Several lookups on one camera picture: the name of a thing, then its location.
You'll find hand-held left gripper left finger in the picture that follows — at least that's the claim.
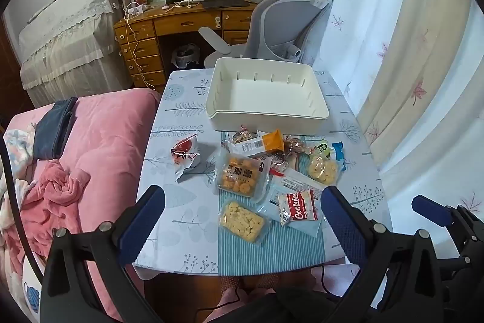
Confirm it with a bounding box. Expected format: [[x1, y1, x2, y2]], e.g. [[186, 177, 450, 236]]
[[40, 185, 166, 323]]

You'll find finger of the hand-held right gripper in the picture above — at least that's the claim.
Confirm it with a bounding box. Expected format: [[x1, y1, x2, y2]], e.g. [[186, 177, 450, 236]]
[[439, 257, 478, 295], [411, 194, 484, 244]]

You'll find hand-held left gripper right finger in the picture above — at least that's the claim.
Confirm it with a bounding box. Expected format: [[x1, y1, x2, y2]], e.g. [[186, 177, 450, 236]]
[[321, 186, 449, 323]]

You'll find red striped cookie packet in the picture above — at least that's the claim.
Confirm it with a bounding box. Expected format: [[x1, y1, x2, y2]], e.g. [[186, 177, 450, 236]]
[[277, 190, 320, 227]]

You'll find round cookie pack green label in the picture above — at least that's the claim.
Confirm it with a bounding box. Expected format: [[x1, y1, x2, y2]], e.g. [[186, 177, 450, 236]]
[[306, 141, 339, 185]]

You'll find light blue wafer packet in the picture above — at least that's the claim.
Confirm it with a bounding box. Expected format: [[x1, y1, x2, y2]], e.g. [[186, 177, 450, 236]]
[[257, 168, 329, 238]]

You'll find small blue snack packet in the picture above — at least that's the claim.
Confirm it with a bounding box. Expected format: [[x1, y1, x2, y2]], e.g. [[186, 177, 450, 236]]
[[332, 141, 346, 172]]

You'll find red white snack packet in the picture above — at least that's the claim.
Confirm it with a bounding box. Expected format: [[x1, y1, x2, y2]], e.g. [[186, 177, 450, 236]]
[[170, 134, 201, 182]]

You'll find brown nut candy packet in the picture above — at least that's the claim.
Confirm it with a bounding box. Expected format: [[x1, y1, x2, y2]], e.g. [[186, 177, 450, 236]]
[[283, 136, 309, 153], [265, 153, 292, 172], [231, 126, 258, 144]]

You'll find yellow cracker pack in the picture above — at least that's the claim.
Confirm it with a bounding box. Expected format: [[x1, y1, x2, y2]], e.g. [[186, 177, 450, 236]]
[[218, 199, 271, 244]]

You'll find orange biscuit pack black label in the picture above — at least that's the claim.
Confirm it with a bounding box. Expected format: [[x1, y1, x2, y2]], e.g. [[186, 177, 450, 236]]
[[215, 151, 271, 199]]

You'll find orange white bar packet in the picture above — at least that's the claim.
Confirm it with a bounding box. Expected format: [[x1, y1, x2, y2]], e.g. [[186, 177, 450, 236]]
[[229, 129, 285, 157]]

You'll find white plastic bin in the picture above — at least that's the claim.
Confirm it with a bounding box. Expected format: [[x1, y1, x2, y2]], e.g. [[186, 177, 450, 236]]
[[205, 57, 329, 136]]

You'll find tree print tablecloth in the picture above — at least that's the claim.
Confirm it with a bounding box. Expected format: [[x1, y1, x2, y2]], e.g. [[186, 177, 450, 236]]
[[134, 68, 394, 276]]

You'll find pink blanket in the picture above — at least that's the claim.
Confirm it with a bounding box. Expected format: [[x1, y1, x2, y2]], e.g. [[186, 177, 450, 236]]
[[0, 88, 161, 323]]

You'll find person's foot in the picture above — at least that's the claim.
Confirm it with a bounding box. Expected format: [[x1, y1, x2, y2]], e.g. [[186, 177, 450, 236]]
[[219, 285, 276, 308]]

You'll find white blue print cloth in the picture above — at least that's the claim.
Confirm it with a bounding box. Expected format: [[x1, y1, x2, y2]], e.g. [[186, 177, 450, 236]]
[[23, 259, 42, 316]]

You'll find dark blue denim pouch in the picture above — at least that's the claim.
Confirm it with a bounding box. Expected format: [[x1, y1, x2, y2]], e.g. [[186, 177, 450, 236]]
[[33, 98, 78, 161]]

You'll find floral white blanket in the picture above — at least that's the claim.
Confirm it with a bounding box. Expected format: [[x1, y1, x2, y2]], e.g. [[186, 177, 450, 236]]
[[2, 126, 36, 195]]

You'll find leaf print curtain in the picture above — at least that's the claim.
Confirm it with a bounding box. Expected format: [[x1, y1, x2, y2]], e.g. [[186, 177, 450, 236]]
[[267, 0, 484, 218]]

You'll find white trash bin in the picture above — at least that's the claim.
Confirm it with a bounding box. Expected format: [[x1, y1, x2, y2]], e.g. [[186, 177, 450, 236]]
[[171, 43, 201, 71]]

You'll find white cloth covered table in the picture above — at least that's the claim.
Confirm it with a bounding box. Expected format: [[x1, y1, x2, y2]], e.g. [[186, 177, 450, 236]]
[[19, 0, 129, 108]]

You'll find brown wooden door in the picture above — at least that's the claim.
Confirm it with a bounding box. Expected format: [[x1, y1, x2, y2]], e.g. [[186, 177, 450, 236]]
[[0, 20, 36, 115]]

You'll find wooden desk with drawers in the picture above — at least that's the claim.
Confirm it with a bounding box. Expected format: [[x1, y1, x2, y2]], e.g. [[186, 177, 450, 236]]
[[113, 0, 265, 89]]

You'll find grey office chair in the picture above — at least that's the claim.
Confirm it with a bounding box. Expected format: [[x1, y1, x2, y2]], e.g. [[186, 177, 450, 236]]
[[198, 0, 341, 71]]

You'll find black laptop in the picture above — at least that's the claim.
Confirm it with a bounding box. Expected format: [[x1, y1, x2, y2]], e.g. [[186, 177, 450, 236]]
[[202, 0, 260, 9]]

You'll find black cable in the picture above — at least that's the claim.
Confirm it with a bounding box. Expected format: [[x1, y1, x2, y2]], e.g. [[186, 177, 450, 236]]
[[0, 137, 48, 267]]

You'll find white cable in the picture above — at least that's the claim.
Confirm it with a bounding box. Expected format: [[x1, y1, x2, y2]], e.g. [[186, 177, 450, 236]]
[[123, 3, 155, 89]]

